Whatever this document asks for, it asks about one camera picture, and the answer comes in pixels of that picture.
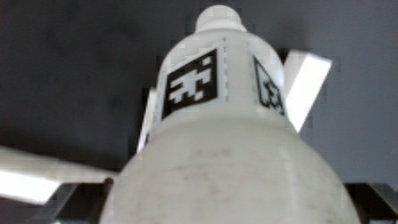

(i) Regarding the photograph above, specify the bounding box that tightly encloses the white lamp bulb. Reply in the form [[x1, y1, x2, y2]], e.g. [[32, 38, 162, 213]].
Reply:
[[100, 5, 361, 224]]

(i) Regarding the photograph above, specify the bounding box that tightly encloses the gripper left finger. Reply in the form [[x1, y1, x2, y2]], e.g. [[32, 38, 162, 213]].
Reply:
[[29, 178, 114, 224]]

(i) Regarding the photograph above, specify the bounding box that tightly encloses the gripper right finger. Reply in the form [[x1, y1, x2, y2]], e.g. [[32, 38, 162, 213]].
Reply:
[[347, 183, 398, 224]]

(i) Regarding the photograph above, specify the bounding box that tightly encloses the white marker sheet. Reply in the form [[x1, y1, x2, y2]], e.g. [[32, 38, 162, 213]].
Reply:
[[135, 49, 334, 154]]

